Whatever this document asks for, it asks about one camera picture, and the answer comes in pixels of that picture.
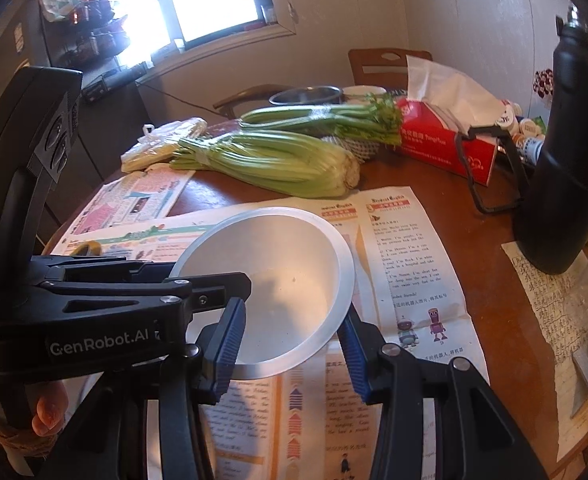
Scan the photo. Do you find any rear celery bunch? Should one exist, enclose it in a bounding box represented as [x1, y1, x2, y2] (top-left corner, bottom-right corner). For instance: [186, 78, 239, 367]
[239, 94, 403, 146]

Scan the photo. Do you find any far metal bowl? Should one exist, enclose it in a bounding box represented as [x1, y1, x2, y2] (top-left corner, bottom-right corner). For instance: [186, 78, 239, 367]
[268, 86, 343, 106]

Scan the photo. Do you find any patterned cup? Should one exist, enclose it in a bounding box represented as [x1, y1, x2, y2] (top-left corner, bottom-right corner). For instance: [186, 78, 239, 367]
[532, 68, 554, 100]

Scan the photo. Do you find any front celery bunch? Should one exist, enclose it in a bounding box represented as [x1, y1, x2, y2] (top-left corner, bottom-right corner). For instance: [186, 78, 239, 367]
[170, 130, 360, 198]

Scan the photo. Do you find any large newspaper sheet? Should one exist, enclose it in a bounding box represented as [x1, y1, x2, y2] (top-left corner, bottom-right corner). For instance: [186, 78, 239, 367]
[55, 186, 486, 479]

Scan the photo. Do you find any celery bunch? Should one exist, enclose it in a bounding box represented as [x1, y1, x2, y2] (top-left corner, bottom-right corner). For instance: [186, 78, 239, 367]
[239, 94, 403, 146]
[170, 130, 360, 198]

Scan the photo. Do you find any plastic bag of corn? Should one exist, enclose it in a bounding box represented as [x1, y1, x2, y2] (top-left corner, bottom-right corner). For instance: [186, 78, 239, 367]
[120, 117, 208, 174]

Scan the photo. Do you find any wooden chair back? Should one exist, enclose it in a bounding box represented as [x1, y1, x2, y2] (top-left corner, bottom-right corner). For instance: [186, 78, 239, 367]
[348, 48, 433, 90]

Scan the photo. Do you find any curved wooden chair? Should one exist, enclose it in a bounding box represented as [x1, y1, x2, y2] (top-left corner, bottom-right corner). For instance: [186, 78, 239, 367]
[213, 84, 291, 119]

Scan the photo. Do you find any person's left hand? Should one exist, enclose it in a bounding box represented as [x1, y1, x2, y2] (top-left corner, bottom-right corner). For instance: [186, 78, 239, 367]
[0, 382, 68, 457]

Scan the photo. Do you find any red tissue box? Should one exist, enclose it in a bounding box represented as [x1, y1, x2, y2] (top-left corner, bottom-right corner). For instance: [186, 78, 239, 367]
[393, 56, 506, 186]

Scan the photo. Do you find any handwritten paper sheet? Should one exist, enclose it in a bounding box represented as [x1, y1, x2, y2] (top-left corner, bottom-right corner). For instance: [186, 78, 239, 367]
[502, 242, 588, 460]

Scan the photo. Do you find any black thermos bottle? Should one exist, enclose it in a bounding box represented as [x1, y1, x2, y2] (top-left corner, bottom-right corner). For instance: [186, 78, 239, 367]
[460, 4, 588, 276]

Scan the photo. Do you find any dark refrigerator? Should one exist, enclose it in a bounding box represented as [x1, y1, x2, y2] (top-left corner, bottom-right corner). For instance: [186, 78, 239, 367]
[0, 0, 149, 254]

